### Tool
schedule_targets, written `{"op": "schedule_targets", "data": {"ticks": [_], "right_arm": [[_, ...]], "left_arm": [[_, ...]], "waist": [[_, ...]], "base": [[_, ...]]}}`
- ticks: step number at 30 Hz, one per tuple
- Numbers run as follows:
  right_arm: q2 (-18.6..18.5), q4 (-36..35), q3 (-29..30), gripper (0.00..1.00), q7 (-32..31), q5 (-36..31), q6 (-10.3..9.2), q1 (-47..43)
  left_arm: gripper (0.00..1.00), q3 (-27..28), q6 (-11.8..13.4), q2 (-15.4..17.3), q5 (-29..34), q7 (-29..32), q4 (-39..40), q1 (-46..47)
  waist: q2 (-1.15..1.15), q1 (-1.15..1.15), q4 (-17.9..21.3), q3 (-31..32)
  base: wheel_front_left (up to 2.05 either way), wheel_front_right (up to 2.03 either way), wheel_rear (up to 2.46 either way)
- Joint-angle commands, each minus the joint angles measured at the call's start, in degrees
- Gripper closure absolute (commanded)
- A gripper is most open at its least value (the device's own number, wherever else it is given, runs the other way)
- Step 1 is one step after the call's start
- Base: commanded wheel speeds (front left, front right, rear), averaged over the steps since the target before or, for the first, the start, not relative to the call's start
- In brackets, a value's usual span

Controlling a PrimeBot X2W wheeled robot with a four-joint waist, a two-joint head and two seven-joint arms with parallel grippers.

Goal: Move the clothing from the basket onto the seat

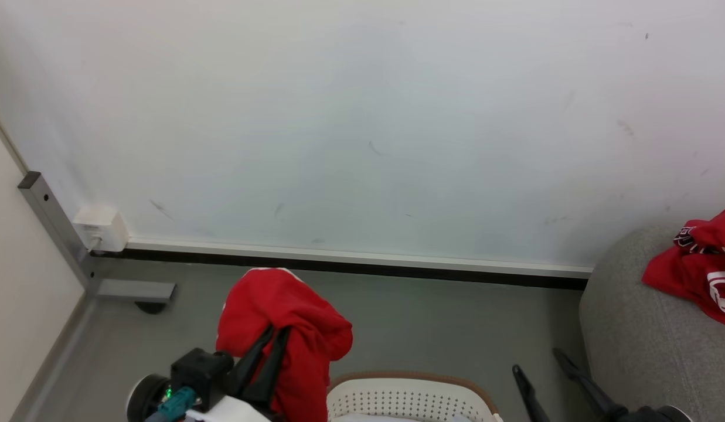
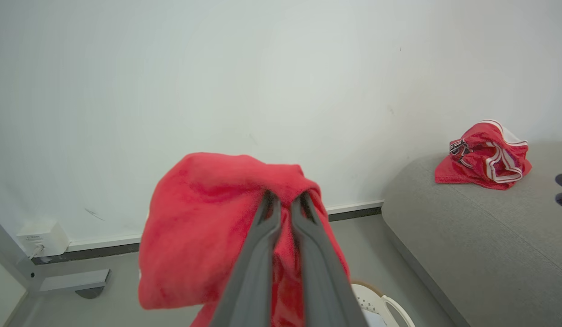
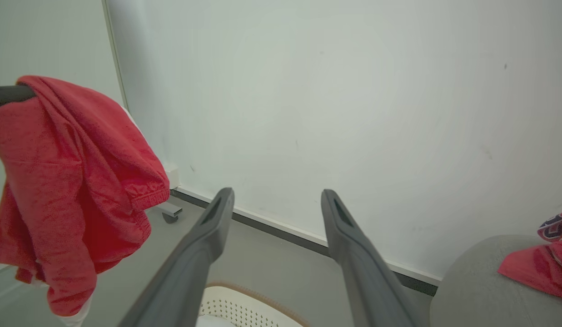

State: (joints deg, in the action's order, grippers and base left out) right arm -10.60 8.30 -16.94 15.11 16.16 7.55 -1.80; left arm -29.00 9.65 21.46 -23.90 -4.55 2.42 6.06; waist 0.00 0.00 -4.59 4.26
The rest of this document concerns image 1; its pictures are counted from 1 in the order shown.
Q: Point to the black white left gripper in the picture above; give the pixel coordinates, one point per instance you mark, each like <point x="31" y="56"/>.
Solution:
<point x="201" y="372"/>

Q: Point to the white wall socket box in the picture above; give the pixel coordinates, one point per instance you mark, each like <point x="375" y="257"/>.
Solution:
<point x="104" y="225"/>

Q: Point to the plain red garment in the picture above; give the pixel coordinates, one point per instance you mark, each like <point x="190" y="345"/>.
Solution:
<point x="280" y="305"/>

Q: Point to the grey metal partition frame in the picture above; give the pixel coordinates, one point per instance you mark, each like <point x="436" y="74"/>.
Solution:
<point x="51" y="217"/>

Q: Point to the black caster wheel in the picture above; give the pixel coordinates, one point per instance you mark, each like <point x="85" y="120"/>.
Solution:
<point x="150" y="307"/>

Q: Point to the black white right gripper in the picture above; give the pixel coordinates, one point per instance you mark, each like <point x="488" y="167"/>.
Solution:
<point x="652" y="415"/>

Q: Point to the red jersey with white stripes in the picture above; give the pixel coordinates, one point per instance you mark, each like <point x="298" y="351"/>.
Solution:
<point x="696" y="269"/>

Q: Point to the beige partition panel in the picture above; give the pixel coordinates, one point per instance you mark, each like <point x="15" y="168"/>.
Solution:
<point x="22" y="293"/>

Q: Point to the white black baseboard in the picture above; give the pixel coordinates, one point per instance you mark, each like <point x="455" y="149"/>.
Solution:
<point x="350" y="262"/>

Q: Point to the grey fabric sofa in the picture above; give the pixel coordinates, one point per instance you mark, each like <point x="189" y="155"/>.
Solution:
<point x="643" y="351"/>

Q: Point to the grey metal partition foot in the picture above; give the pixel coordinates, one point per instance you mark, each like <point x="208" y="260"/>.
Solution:
<point x="136" y="290"/>

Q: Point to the white perforated laundry basket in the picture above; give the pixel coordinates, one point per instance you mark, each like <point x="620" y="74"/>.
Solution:
<point x="397" y="395"/>

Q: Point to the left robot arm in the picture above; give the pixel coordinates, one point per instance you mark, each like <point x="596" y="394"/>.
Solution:
<point x="142" y="398"/>

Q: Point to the white garment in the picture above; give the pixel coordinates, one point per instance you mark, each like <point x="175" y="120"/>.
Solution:
<point x="397" y="418"/>

